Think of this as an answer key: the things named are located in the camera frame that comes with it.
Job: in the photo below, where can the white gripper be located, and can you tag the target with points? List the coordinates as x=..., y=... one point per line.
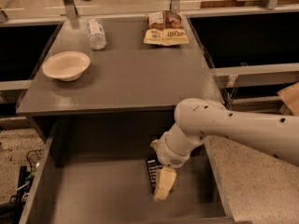
x=167, y=154

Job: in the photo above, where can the black rxbar chocolate bar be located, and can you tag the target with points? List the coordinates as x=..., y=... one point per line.
x=153, y=166

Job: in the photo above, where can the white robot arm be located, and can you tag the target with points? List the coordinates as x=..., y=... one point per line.
x=197, y=119

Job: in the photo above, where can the grey open top drawer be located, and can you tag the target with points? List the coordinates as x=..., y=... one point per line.
x=93, y=171

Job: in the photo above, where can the grey counter cabinet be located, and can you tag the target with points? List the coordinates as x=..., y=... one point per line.
x=127, y=74

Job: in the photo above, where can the brown yellow snack bag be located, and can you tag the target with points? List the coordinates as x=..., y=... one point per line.
x=165, y=28

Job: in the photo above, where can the white paper bowl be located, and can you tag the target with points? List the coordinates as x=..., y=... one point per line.
x=66, y=66

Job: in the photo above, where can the metal railing post left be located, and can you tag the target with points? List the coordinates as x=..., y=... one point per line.
x=70, y=9

